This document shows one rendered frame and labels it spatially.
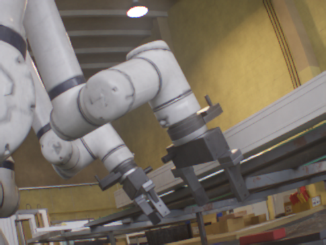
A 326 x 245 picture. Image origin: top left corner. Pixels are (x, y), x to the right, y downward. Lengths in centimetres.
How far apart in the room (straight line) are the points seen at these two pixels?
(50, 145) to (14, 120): 58
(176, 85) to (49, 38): 28
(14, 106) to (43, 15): 39
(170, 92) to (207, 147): 12
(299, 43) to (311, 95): 855
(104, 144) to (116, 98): 52
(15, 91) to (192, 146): 43
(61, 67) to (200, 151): 32
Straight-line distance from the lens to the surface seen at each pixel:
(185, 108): 82
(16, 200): 136
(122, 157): 120
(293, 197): 261
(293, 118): 83
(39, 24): 86
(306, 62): 918
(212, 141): 81
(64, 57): 84
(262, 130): 90
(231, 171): 82
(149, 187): 112
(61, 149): 107
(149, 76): 76
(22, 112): 52
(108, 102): 71
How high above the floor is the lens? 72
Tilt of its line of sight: 14 degrees up
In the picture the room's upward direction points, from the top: 12 degrees counter-clockwise
